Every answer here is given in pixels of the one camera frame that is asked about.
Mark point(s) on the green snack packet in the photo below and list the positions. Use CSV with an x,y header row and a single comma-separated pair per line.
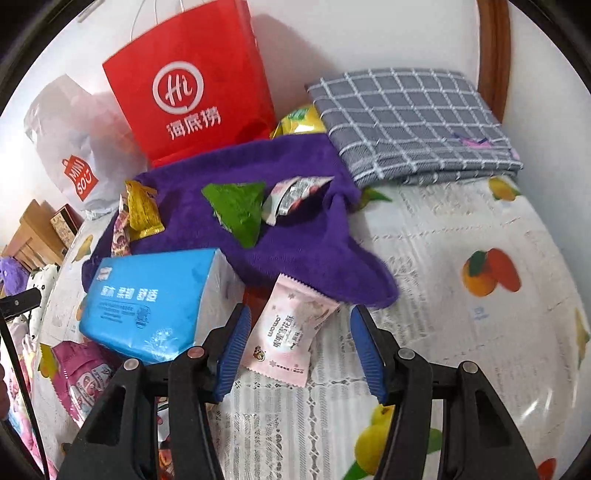
x,y
240,207

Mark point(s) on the white pink snack packet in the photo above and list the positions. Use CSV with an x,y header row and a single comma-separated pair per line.
x,y
291,196

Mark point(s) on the blue tissue pack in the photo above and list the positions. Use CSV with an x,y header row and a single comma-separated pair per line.
x,y
147,304

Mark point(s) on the white plastic shopping bag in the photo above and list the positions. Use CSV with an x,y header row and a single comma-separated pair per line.
x,y
69,129

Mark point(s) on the fruit print table cover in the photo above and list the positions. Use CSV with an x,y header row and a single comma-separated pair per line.
x,y
438,258

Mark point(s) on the patterned box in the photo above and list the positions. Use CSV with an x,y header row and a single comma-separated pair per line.
x,y
67,226

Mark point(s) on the yellow green snack bag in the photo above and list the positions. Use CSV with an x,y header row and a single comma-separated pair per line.
x,y
298,121

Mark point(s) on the gold yellow snack packet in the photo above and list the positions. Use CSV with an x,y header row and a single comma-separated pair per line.
x,y
144,212

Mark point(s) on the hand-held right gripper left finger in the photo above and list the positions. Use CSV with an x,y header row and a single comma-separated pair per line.
x,y
233,355

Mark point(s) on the brown wooden door frame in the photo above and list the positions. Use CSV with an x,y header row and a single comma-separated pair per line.
x,y
494,55

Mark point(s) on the pink printed bedding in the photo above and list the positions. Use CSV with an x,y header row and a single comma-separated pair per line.
x,y
18,415

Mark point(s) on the pale pink snack packet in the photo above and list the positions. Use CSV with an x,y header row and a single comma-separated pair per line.
x,y
286,332

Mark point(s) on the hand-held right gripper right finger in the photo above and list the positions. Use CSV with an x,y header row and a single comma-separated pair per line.
x,y
367,355

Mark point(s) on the pink barcode snack packet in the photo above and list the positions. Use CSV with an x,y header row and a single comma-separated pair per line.
x,y
83,378

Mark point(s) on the red paper bag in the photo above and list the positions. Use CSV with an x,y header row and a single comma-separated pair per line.
x,y
194,92

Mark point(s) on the purple plush toy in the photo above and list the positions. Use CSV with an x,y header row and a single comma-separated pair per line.
x,y
11,277

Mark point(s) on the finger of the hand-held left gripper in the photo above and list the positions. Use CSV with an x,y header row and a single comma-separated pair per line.
x,y
18,302

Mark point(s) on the long pink snack packet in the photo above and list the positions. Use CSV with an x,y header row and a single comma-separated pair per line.
x,y
121,235

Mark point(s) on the purple towel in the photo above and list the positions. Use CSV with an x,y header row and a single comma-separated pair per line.
x,y
300,249

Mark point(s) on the grey plaid folded cloth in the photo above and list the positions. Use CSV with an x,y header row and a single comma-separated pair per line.
x,y
406,120

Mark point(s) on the white black dotted pillow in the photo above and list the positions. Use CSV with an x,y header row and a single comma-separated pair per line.
x,y
44,284

